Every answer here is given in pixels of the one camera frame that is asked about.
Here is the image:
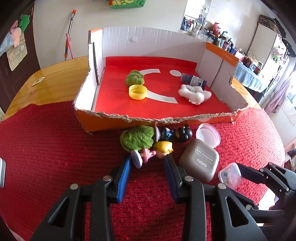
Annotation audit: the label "taupe eye shadow case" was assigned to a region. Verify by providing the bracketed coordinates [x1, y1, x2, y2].
[179, 139, 220, 183]

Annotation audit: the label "small clear plastic box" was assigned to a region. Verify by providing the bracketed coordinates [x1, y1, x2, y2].
[218, 163, 243, 190]

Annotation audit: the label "blonde pink doll figurine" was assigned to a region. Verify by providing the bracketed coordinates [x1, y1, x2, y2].
[130, 141, 173, 169]

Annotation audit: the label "pink hanging cloth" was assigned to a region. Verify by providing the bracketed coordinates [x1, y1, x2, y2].
[264, 76, 293, 114]

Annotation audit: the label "large green yarn ball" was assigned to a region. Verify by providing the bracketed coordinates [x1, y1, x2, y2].
[120, 126, 154, 152]

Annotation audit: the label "wall mirror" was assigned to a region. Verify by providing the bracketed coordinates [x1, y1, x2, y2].
[180, 0, 211, 34]

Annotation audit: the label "black haired blue figurine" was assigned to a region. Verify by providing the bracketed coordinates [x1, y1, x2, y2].
[153, 124, 193, 143]

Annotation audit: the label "dark purple bottle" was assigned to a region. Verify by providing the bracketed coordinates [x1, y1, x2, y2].
[181, 73, 207, 90]

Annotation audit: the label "small metal table plate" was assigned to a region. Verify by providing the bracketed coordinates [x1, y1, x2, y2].
[32, 77, 45, 86]

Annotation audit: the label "green hanging tote bag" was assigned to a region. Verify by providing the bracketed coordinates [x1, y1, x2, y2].
[108, 0, 146, 9]

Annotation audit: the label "orange white cardboard box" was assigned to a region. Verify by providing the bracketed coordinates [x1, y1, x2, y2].
[73, 27, 248, 132]

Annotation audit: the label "beige hanging organizer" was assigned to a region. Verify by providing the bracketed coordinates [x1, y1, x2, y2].
[6, 34, 28, 71]

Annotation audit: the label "orange tipped mop pole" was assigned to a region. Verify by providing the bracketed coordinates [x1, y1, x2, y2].
[64, 9, 76, 61]

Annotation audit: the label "white wardrobe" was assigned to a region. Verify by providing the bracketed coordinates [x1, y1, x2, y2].
[248, 15, 287, 79]

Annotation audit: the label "white cotton fluff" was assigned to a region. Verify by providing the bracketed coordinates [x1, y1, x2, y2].
[178, 84, 212, 105]

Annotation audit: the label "yellow plastic cap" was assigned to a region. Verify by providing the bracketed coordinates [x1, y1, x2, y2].
[128, 84, 147, 100]

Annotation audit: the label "cluttered grey side table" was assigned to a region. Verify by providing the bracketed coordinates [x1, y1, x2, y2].
[191, 29, 267, 93]

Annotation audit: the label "white square device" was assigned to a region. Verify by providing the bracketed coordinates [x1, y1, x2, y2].
[0, 158, 6, 188]

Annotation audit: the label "clear pink round lid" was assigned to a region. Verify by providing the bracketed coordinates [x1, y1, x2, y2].
[196, 123, 221, 148]

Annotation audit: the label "small green yarn ball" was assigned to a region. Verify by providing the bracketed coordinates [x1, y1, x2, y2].
[125, 70, 144, 86]

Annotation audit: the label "pink green plush toys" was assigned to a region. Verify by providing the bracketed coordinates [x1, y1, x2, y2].
[10, 15, 30, 47]

